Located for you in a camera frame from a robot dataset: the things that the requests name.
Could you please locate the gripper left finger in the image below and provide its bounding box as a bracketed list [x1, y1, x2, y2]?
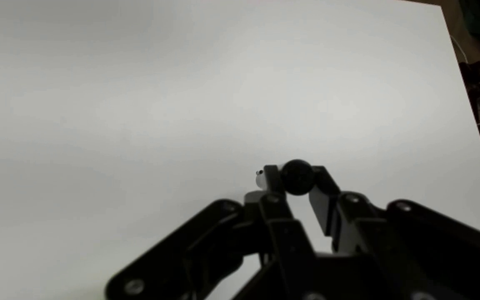
[105, 165, 316, 300]

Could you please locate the white marker with black cap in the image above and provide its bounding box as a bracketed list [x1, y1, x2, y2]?
[255, 159, 316, 196]

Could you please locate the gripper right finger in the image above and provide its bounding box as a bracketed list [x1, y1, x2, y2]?
[308, 165, 480, 300]

